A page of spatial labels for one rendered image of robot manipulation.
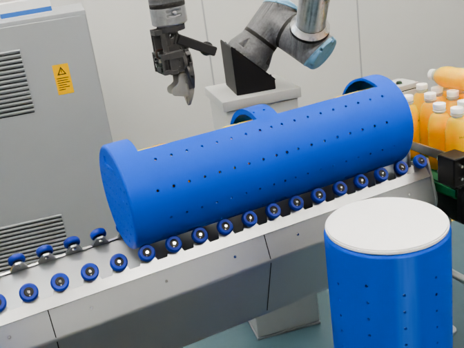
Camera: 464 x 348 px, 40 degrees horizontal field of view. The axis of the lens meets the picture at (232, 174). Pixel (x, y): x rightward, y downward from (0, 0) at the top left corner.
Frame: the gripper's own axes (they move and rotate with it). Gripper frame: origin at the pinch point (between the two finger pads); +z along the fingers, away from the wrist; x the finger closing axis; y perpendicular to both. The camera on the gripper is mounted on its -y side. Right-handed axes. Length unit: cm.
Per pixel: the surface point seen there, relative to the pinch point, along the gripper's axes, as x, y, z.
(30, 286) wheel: 11, 52, 32
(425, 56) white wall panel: -227, -282, 76
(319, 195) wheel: 11.6, -29.5, 33.4
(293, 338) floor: -53, -48, 131
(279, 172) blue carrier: 14.6, -16.0, 21.5
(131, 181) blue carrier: 12.4, 23.2, 12.8
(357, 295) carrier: 54, -11, 37
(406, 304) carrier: 61, -18, 39
